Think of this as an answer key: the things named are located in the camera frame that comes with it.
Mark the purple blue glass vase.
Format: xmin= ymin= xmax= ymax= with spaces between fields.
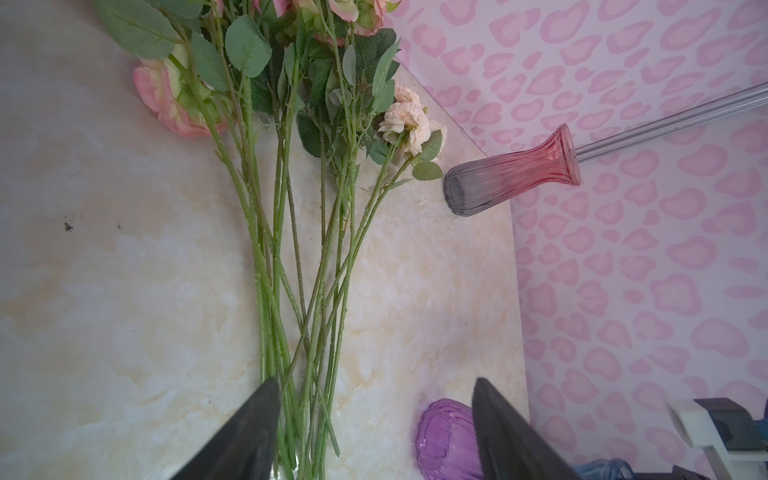
xmin=415 ymin=398 xmax=483 ymax=479

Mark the red grey glass vase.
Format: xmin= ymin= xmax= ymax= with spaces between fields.
xmin=443 ymin=124 xmax=582 ymax=217

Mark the flower bunch on table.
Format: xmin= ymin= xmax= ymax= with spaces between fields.
xmin=187 ymin=1 xmax=409 ymax=479

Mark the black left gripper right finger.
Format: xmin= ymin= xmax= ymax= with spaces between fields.
xmin=471 ymin=377 xmax=578 ymax=480

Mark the peach rose stem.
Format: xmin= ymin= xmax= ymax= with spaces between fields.
xmin=295 ymin=80 xmax=447 ymax=479

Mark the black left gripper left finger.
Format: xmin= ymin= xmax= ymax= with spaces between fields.
xmin=173 ymin=378 xmax=281 ymax=480

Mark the pink rose stem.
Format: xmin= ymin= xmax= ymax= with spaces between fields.
xmin=94 ymin=1 xmax=324 ymax=479

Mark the aluminium frame post right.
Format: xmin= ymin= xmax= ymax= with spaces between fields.
xmin=573 ymin=82 xmax=767 ymax=163

